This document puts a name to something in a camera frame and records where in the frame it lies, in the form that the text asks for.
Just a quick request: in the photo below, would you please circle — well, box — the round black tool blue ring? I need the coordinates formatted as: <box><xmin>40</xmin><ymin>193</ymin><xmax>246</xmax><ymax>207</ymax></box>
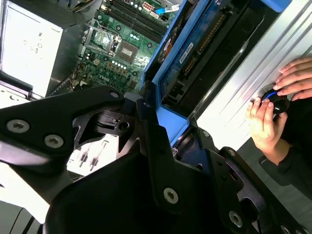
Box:
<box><xmin>261</xmin><ymin>88</ymin><xmax>291</xmax><ymax>115</ymax></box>

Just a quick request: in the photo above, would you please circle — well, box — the person's right hand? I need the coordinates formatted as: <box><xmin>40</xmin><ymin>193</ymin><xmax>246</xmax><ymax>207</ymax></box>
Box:
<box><xmin>273</xmin><ymin>56</ymin><xmax>312</xmax><ymax>102</ymax></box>

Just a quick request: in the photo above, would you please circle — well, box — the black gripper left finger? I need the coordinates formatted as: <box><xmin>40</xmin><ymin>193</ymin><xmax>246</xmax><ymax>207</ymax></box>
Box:
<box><xmin>0</xmin><ymin>81</ymin><xmax>186</xmax><ymax>215</ymax></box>

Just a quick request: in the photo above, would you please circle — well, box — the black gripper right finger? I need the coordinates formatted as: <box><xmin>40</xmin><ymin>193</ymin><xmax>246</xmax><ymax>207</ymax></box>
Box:
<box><xmin>191</xmin><ymin>119</ymin><xmax>312</xmax><ymax>234</ymax></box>

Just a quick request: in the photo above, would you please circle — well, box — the person's left hand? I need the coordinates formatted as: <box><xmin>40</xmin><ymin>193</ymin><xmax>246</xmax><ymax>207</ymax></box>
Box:
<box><xmin>246</xmin><ymin>97</ymin><xmax>293</xmax><ymax>166</ymax></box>

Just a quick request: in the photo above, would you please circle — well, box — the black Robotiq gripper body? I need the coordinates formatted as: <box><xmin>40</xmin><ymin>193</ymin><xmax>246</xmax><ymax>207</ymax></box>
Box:
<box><xmin>45</xmin><ymin>146</ymin><xmax>234</xmax><ymax>234</ymax></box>

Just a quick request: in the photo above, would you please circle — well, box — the hard disk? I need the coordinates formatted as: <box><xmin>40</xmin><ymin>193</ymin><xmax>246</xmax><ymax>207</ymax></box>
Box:
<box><xmin>142</xmin><ymin>0</ymin><xmax>293</xmax><ymax>149</ymax></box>

